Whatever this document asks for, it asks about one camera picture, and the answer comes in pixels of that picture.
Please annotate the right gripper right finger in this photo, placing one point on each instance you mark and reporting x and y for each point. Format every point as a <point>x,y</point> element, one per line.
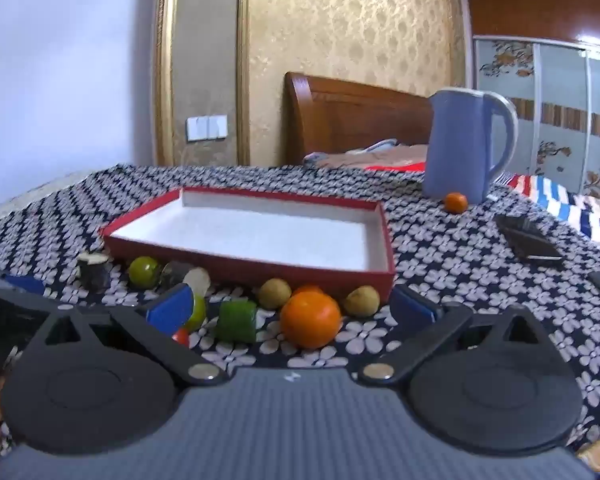
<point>452,345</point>

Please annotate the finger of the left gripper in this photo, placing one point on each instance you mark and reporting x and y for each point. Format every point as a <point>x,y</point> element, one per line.
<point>25,282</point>

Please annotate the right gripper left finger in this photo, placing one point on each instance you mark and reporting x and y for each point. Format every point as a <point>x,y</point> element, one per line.
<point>150,325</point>

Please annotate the green tomato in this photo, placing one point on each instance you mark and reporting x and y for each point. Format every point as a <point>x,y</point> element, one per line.
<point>198,316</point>
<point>144,272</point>

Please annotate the tan longan fruit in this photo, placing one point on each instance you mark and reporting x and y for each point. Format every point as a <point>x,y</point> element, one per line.
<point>274,293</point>
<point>363,302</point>

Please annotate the red cherry tomato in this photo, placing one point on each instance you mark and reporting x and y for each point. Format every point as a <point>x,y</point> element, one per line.
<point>308,288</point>
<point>181,336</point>

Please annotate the large orange mandarin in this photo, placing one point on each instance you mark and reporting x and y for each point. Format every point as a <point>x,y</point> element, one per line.
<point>310,319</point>

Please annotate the floral navy tablecloth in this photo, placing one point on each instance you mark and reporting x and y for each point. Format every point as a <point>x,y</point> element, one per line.
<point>441,256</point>

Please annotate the black smartphone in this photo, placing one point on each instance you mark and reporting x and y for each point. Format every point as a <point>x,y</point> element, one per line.
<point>528,243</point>

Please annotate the small orange by pitcher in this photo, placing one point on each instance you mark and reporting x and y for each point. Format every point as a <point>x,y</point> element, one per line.
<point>455,203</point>

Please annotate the red shallow cardboard tray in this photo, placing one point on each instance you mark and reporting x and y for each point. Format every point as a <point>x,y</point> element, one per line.
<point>247,237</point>

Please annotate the blue ceramic pitcher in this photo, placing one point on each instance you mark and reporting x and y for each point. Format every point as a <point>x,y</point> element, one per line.
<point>459,155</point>

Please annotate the wooden bed headboard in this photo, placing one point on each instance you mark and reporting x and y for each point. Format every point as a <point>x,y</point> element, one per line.
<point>334,116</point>

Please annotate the wardrobe with sliding doors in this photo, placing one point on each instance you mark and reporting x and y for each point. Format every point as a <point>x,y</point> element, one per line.
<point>544,56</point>

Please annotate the white wall switch panel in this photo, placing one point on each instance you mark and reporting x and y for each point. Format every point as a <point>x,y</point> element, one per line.
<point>206,128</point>

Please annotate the gold picture frame moulding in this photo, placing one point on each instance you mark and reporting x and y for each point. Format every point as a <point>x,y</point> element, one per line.
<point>200,67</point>

